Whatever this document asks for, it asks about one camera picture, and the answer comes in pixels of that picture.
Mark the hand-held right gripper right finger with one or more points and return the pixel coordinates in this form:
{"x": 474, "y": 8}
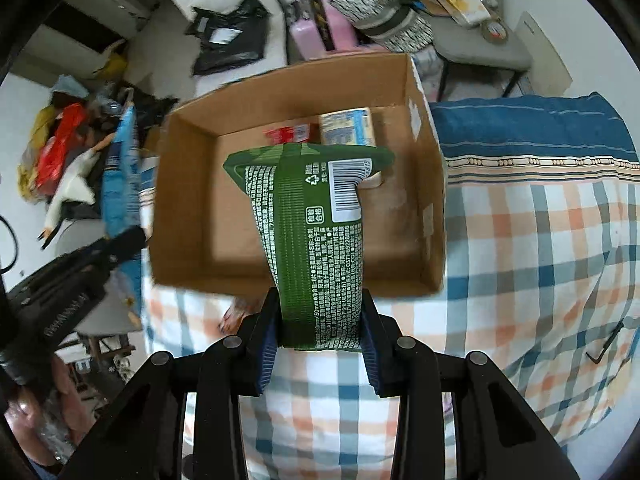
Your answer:
{"x": 371, "y": 355}

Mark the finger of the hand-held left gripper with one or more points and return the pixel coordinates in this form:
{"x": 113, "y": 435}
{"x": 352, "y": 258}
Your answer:
{"x": 127, "y": 241}

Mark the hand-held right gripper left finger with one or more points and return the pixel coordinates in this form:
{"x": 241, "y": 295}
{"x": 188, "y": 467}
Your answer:
{"x": 267, "y": 345}

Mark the brown cardboard box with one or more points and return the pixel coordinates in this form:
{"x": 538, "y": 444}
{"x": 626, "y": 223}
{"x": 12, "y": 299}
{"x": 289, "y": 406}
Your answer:
{"x": 200, "y": 175}

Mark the green printed snack packet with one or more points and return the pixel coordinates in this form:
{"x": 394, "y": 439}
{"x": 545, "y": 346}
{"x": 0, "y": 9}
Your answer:
{"x": 295, "y": 240}

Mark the red snack packet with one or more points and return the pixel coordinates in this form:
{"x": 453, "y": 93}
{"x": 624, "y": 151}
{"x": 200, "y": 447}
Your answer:
{"x": 287, "y": 134}

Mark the yellow and blue snack packet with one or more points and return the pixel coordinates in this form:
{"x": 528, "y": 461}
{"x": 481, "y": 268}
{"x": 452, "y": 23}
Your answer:
{"x": 345, "y": 127}

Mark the person's left hand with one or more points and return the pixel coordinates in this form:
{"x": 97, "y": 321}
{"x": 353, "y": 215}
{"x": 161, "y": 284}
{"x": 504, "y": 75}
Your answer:
{"x": 42, "y": 410}

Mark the white goose plush toy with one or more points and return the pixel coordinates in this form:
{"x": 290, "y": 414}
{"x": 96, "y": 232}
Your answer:
{"x": 75, "y": 180}

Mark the red plastic bag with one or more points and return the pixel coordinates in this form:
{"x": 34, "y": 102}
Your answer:
{"x": 57, "y": 145}

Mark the yellow plastic bag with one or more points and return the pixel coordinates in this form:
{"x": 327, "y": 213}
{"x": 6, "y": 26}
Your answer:
{"x": 30, "y": 160}

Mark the plaid bed sheet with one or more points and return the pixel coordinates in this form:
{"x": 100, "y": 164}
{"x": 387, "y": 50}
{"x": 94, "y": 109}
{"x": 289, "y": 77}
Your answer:
{"x": 525, "y": 240}

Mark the black plastic bag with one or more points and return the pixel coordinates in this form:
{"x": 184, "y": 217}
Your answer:
{"x": 227, "y": 35}

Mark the black hex key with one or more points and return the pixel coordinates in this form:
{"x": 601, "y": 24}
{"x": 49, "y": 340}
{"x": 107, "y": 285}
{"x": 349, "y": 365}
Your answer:
{"x": 602, "y": 345}

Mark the pink suitcase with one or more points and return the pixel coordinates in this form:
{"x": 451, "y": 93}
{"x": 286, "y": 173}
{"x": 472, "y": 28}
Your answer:
{"x": 310, "y": 35}

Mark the grey chair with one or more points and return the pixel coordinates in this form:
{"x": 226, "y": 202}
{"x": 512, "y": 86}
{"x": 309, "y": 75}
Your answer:
{"x": 475, "y": 47}

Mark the black and white patterned cloth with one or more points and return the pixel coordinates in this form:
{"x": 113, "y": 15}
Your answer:
{"x": 385, "y": 15}

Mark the white board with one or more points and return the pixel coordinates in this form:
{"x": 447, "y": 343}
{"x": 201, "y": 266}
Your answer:
{"x": 545, "y": 55}

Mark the tape roll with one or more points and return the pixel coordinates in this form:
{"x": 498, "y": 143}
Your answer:
{"x": 496, "y": 30}

